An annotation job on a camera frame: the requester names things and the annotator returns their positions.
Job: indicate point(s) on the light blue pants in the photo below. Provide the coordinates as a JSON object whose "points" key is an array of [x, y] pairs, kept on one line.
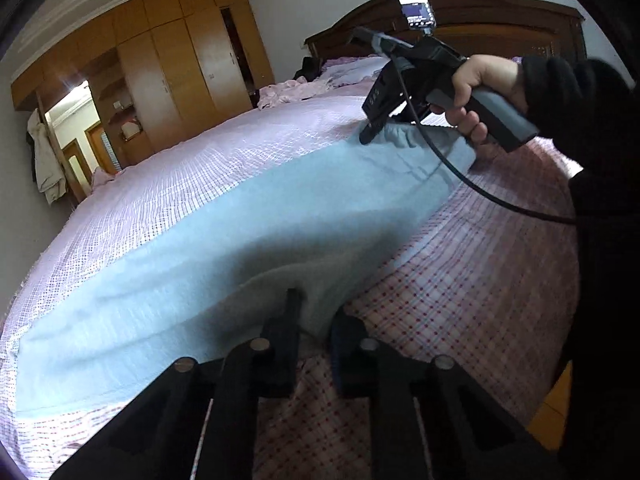
{"points": [[323, 224]]}

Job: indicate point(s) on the dark wooden headboard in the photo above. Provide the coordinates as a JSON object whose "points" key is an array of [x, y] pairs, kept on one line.
{"points": [[507, 28]]}

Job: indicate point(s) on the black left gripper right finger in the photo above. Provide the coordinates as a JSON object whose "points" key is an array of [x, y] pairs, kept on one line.
{"points": [[362, 366]]}

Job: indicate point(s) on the wooden wardrobe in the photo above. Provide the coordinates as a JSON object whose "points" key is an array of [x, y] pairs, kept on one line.
{"points": [[160, 71]]}

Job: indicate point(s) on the wooden door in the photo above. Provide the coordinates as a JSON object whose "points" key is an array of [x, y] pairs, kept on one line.
{"points": [[88, 153]]}

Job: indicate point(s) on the pink checked bed sheet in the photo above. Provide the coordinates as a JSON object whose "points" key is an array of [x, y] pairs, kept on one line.
{"points": [[494, 289]]}

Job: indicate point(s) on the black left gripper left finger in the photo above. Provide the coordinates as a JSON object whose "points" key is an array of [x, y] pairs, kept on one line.
{"points": [[265, 366]]}

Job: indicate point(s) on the pink ruffled pillow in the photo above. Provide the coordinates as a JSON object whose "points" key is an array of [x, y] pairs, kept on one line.
{"points": [[340, 73]]}

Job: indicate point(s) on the black sleeved right forearm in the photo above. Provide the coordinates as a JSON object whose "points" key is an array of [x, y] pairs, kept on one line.
{"points": [[574, 105]]}

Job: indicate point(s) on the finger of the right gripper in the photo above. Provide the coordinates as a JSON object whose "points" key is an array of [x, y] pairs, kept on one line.
{"points": [[377, 119]]}

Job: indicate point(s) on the smartphone on gripper mount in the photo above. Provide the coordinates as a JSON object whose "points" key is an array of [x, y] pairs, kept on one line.
{"points": [[419, 15]]}

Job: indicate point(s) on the white hanging clothes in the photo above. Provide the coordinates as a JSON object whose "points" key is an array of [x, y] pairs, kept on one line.
{"points": [[47, 172]]}

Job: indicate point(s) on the right hand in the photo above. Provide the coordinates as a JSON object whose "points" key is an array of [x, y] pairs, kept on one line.
{"points": [[499, 74]]}

